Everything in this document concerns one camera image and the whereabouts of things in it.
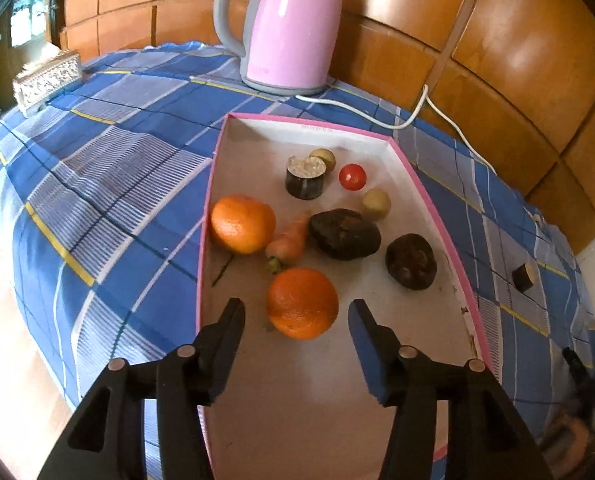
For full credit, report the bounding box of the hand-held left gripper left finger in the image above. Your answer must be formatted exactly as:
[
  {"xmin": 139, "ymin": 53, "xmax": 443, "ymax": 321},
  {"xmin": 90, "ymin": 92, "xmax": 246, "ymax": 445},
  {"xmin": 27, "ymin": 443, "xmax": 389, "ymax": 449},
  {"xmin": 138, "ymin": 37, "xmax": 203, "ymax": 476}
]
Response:
[{"xmin": 36, "ymin": 298, "xmax": 247, "ymax": 480}]

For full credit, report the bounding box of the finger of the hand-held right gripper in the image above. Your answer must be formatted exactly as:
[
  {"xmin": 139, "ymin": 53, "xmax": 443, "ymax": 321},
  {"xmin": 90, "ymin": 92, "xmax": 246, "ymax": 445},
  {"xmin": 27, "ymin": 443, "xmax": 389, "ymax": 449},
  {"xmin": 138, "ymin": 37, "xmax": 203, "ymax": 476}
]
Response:
[{"xmin": 561, "ymin": 346, "xmax": 592, "ymax": 387}]

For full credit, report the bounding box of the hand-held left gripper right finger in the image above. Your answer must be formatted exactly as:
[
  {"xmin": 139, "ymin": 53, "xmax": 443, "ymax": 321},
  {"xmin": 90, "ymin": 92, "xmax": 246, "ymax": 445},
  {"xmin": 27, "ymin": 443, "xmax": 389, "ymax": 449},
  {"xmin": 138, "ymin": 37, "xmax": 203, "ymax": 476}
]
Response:
[{"xmin": 348, "ymin": 299, "xmax": 553, "ymax": 480}]

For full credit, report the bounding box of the pink cardboard box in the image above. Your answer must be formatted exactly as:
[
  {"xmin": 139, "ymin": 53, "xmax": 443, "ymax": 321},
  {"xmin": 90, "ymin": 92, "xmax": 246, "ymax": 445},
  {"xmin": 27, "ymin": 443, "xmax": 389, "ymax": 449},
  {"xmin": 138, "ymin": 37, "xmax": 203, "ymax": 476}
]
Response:
[{"xmin": 196, "ymin": 112, "xmax": 498, "ymax": 480}]

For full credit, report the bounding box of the orange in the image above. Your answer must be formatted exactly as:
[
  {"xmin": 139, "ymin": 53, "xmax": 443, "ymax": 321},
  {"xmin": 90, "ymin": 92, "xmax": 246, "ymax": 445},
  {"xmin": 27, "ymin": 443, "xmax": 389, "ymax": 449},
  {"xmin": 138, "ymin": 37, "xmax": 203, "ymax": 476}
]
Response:
[
  {"xmin": 266, "ymin": 267, "xmax": 339, "ymax": 341},
  {"xmin": 210, "ymin": 195, "xmax": 277, "ymax": 255}
]

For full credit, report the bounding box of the large dark avocado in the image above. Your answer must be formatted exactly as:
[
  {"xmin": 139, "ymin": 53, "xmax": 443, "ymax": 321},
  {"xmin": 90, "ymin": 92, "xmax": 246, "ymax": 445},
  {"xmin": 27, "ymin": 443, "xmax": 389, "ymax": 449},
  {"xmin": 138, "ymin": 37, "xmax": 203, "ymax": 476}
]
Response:
[{"xmin": 308, "ymin": 208, "xmax": 382, "ymax": 261}]

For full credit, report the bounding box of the small carrot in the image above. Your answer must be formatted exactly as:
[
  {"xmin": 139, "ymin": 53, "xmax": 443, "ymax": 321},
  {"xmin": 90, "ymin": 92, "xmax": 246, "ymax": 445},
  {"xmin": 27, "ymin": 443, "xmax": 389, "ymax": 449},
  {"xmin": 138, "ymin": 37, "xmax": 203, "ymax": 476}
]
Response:
[{"xmin": 265, "ymin": 212, "xmax": 312, "ymax": 275}]

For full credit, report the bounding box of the small potato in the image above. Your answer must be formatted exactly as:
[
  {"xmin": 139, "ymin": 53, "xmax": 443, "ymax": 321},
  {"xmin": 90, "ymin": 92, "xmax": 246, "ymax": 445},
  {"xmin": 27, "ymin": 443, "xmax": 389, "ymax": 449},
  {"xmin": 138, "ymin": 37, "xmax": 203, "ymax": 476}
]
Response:
[{"xmin": 361, "ymin": 188, "xmax": 392, "ymax": 221}]

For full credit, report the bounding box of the red cherry tomato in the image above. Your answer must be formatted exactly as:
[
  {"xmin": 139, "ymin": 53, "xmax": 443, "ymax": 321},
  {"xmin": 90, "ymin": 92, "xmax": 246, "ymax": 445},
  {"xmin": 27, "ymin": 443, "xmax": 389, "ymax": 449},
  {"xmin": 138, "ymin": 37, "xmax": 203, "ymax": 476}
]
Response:
[{"xmin": 339, "ymin": 163, "xmax": 367, "ymax": 192}]

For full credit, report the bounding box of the sushi roll piece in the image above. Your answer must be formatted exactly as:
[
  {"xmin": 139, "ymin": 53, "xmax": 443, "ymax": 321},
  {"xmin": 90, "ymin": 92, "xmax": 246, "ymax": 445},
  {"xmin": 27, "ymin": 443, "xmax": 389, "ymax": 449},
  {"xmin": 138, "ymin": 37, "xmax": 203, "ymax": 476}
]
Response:
[{"xmin": 285, "ymin": 155, "xmax": 328, "ymax": 202}]

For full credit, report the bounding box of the small yellow round fruit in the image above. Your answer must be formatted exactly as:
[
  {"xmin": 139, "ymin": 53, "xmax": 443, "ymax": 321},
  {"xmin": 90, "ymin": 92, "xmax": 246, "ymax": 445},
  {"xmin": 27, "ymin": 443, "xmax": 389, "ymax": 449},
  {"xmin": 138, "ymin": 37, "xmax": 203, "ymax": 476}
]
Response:
[{"xmin": 310, "ymin": 148, "xmax": 337, "ymax": 173}]

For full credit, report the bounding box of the blue plaid blanket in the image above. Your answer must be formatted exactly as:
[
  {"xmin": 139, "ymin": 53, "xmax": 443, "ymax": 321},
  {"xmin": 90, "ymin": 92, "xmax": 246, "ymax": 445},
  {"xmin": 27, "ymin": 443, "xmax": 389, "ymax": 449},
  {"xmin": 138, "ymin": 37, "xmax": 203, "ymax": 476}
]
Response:
[{"xmin": 0, "ymin": 40, "xmax": 595, "ymax": 480}]

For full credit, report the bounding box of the brown wooden wardrobe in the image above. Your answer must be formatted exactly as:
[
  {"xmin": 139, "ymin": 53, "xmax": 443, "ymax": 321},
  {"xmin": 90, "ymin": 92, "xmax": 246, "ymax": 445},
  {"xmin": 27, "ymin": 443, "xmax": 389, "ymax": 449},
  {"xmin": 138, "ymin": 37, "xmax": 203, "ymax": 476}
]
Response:
[{"xmin": 52, "ymin": 0, "xmax": 595, "ymax": 256}]

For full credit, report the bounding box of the patterned tissue box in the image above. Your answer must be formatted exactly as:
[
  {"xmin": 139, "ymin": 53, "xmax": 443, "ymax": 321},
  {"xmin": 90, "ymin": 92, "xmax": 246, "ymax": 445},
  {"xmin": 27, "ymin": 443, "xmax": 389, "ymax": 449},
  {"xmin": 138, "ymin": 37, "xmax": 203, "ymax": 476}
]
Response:
[{"xmin": 12, "ymin": 50, "xmax": 83, "ymax": 118}]

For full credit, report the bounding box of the pink electric kettle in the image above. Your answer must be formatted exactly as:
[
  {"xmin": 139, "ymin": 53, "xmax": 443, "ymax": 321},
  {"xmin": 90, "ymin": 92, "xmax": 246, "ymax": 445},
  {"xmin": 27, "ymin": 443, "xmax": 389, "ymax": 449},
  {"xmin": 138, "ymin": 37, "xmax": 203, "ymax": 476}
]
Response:
[{"xmin": 212, "ymin": 0, "xmax": 351, "ymax": 97}]

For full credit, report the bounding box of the white power cable with plug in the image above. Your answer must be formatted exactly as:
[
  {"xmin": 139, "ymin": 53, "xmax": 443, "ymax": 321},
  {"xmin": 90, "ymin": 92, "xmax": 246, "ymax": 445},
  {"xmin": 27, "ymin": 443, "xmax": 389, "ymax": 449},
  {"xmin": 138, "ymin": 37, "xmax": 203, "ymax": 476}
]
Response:
[{"xmin": 295, "ymin": 84, "xmax": 543, "ymax": 221}]

